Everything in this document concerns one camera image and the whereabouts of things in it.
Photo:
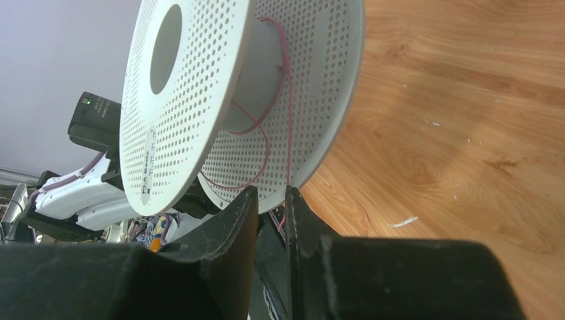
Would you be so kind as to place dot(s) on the grey cable spool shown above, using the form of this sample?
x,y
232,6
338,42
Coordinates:
x,y
232,94

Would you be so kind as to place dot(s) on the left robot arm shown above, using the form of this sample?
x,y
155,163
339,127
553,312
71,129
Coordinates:
x,y
88,204

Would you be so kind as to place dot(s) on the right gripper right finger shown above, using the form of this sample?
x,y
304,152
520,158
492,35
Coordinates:
x,y
338,277

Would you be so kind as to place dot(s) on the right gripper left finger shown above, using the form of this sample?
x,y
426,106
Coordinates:
x,y
206,274

